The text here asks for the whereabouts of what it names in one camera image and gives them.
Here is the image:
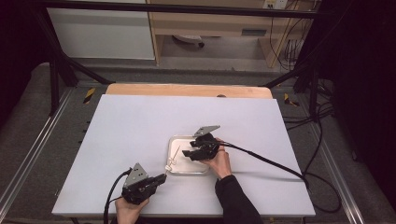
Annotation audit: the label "thin wooden skewer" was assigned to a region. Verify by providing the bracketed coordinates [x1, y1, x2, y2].
[165, 146, 181, 174]

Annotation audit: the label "light wooden table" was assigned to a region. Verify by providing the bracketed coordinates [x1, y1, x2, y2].
[106, 82, 274, 100]

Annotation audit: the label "black horizontal frame bar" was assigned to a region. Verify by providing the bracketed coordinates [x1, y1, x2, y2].
[36, 0, 331, 19]

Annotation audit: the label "aluminium floor rail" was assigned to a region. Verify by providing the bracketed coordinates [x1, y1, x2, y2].
[306, 120, 366, 224]
[0, 88, 76, 213]

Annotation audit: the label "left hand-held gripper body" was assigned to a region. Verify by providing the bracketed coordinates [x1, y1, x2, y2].
[120, 162, 157, 205]

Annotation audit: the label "dark curtain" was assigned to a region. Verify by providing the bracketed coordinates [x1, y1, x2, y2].
[317, 0, 396, 200]
[0, 0, 54, 127]

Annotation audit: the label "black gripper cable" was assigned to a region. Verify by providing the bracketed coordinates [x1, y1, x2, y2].
[103, 167, 134, 224]
[218, 140, 343, 215]

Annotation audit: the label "office chair base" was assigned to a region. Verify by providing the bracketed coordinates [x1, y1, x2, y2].
[172, 35, 205, 49]

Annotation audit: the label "white wall outlet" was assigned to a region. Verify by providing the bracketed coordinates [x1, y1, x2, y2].
[262, 0, 289, 10]

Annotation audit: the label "black metal stand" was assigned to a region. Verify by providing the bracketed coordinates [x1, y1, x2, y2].
[31, 8, 116, 117]
[262, 18, 322, 119]

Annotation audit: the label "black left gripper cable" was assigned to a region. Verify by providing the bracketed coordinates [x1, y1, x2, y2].
[103, 167, 134, 224]

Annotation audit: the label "bundle of black floor cables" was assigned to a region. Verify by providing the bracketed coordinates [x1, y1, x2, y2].
[281, 78, 336, 132]

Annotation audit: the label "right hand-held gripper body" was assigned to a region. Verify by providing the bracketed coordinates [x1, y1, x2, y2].
[192, 124, 221, 161]

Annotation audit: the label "white cabinet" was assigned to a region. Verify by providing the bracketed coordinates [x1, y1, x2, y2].
[46, 7, 156, 61]

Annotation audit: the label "yellow black tape strip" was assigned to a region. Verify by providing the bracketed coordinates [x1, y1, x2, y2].
[283, 92, 301, 107]
[83, 87, 96, 105]

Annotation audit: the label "person's right hand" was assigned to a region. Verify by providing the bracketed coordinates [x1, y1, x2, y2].
[206, 137, 233, 180]

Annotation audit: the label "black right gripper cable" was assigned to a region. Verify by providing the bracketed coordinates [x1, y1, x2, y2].
[218, 140, 343, 215]

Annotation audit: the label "person's left hand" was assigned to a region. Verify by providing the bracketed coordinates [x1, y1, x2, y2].
[115, 196, 150, 224]

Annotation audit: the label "square metal tray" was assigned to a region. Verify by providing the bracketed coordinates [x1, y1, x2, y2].
[167, 134, 211, 175]

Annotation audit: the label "hanging black desk cables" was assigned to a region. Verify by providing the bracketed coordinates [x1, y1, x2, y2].
[269, 8, 312, 71]

